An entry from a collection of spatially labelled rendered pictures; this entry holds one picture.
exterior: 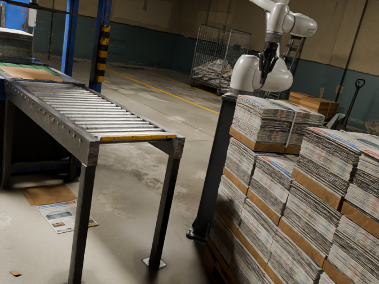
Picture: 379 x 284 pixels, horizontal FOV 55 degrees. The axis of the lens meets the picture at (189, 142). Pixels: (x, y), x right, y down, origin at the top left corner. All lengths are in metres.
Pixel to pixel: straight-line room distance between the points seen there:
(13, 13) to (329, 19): 6.78
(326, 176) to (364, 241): 0.26
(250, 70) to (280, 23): 0.34
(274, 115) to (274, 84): 0.57
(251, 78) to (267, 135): 0.56
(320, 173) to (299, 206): 0.18
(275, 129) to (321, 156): 0.46
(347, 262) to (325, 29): 8.28
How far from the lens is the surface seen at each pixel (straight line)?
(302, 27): 2.20
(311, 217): 1.50
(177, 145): 1.92
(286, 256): 1.62
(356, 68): 8.91
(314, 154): 1.49
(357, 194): 1.32
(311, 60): 9.45
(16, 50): 3.62
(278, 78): 2.37
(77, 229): 1.83
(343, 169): 1.37
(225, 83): 9.59
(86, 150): 1.67
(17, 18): 5.25
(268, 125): 1.83
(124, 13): 11.78
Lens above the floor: 1.31
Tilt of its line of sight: 16 degrees down
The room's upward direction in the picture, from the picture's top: 11 degrees clockwise
